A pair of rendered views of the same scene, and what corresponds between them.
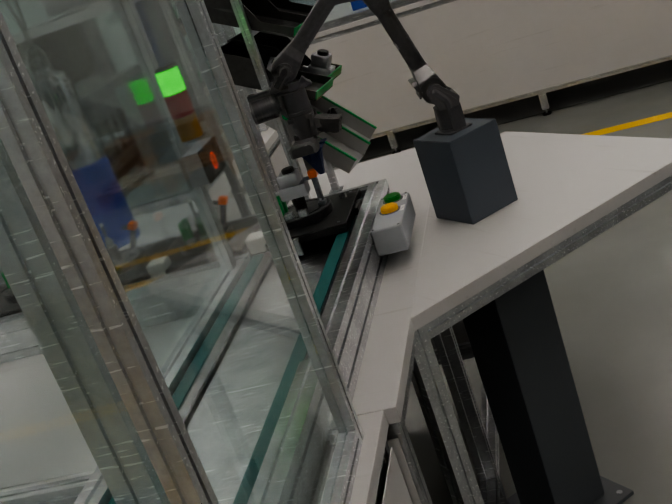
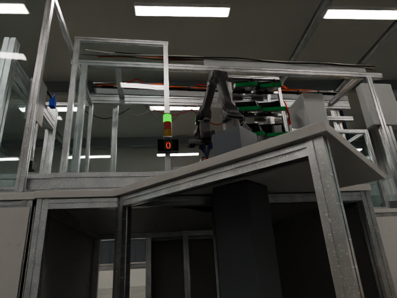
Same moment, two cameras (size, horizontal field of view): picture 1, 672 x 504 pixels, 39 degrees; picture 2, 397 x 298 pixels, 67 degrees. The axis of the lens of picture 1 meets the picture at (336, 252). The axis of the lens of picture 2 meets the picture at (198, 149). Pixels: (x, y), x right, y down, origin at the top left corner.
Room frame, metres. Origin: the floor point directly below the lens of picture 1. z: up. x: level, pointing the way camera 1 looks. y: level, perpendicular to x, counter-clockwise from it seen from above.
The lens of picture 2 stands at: (1.43, -1.36, 0.54)
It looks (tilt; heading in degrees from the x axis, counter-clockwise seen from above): 21 degrees up; 65
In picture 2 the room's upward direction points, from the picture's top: 3 degrees counter-clockwise
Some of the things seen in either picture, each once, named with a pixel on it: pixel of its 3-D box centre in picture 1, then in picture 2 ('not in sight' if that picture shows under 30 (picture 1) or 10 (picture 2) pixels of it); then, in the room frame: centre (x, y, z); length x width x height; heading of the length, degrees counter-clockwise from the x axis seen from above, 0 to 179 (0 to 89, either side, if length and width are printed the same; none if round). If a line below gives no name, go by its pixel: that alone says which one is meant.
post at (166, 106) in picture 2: not in sight; (166, 110); (1.98, 0.24, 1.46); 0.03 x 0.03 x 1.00; 74
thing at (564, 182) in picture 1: (465, 212); (246, 185); (2.13, -0.32, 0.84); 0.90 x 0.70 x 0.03; 115
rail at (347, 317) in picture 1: (358, 270); (153, 182); (1.82, -0.03, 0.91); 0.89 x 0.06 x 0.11; 164
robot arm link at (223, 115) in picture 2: (441, 93); (231, 116); (2.08, -0.34, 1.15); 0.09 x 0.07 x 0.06; 176
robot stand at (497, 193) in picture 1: (465, 169); (236, 156); (2.08, -0.35, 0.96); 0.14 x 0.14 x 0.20; 25
